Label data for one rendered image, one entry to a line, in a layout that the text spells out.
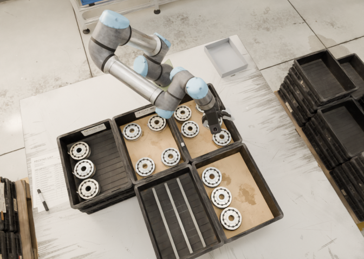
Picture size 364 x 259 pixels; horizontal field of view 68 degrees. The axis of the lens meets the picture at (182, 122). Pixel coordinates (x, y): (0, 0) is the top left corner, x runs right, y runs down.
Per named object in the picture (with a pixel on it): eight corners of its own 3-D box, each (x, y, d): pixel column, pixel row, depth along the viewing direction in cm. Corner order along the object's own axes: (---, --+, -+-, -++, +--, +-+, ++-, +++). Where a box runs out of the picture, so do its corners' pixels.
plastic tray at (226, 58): (203, 50, 195) (204, 45, 191) (228, 41, 199) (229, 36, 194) (221, 78, 184) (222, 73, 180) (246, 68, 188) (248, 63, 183)
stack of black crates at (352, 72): (313, 78, 250) (325, 62, 229) (341, 69, 254) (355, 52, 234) (339, 113, 233) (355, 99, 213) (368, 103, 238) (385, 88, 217)
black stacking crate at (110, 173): (65, 145, 152) (56, 137, 142) (115, 127, 157) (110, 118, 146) (80, 213, 136) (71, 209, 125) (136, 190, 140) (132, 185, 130)
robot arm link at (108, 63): (74, 58, 117) (164, 122, 111) (84, 36, 114) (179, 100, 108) (90, 60, 128) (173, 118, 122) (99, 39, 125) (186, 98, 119)
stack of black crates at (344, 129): (299, 128, 227) (317, 109, 197) (330, 117, 232) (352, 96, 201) (327, 172, 211) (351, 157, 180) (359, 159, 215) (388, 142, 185)
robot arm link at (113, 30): (149, 56, 165) (84, 34, 115) (161, 34, 161) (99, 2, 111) (163, 66, 161) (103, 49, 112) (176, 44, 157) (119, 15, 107)
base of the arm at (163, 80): (153, 75, 179) (142, 71, 171) (168, 59, 172) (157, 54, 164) (161, 92, 172) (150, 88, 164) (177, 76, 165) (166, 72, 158)
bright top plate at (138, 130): (121, 125, 152) (121, 125, 151) (139, 121, 153) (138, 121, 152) (124, 141, 147) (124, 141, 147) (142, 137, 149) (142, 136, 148)
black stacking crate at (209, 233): (137, 190, 140) (133, 186, 130) (189, 169, 145) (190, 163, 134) (163, 271, 124) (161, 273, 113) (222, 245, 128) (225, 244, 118)
